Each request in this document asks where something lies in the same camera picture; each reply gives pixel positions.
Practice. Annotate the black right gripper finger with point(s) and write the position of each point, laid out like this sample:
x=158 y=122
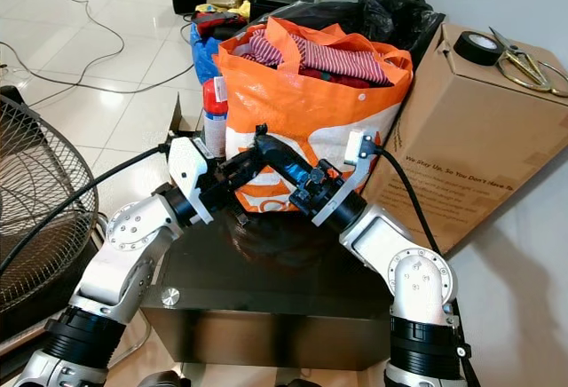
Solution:
x=281 y=183
x=282 y=161

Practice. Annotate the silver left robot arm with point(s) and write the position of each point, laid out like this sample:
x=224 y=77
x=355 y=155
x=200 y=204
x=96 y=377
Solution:
x=142 y=238

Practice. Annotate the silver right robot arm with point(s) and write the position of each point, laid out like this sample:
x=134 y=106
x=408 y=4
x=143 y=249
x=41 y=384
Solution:
x=404 y=258

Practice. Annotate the red and white spray can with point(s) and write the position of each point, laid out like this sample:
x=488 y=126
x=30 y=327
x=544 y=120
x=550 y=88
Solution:
x=214 y=121

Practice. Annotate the orange and white shopping bag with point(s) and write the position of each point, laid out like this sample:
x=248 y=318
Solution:
x=319 y=107

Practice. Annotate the small open cardboard box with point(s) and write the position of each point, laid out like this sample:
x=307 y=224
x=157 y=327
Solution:
x=185 y=125

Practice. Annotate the black glass low table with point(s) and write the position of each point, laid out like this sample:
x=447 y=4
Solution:
x=275 y=289

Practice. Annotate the red white striped cloth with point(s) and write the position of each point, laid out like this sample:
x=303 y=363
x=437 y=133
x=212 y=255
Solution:
x=337 y=60

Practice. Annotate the blue plastic bag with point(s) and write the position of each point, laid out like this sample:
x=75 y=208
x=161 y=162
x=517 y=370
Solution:
x=204 y=54

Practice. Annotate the yellow cloth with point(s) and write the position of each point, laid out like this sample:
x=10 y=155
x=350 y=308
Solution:
x=244 y=10

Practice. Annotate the large brown cardboard box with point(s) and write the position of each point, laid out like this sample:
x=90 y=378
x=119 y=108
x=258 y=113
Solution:
x=479 y=147

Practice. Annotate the black plastic rubbish bag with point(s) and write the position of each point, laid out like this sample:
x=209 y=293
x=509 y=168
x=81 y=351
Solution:
x=395 y=10

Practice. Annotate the black tape roll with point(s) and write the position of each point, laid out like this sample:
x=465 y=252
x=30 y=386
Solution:
x=477 y=48

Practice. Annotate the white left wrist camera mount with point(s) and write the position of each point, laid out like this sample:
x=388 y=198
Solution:
x=188 y=169

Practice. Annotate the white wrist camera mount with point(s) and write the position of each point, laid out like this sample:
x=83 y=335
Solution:
x=358 y=152
x=188 y=169

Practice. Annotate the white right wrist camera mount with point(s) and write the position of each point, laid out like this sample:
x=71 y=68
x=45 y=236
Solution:
x=358 y=152

